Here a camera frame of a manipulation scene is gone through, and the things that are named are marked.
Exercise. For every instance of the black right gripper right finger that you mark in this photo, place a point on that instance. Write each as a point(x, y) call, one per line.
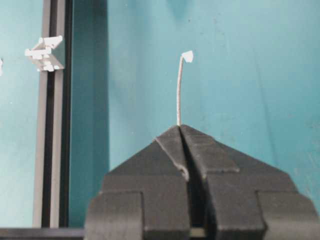
point(245, 198)

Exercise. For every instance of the silver corner bracket fitting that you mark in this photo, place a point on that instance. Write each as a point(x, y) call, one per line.
point(48, 54)

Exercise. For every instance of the white tape marker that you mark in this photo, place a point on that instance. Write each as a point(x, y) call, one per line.
point(188, 56)

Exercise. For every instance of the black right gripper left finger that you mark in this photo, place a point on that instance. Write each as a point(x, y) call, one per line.
point(146, 197)

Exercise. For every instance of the long black aluminium rail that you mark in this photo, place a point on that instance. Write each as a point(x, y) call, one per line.
point(52, 151)

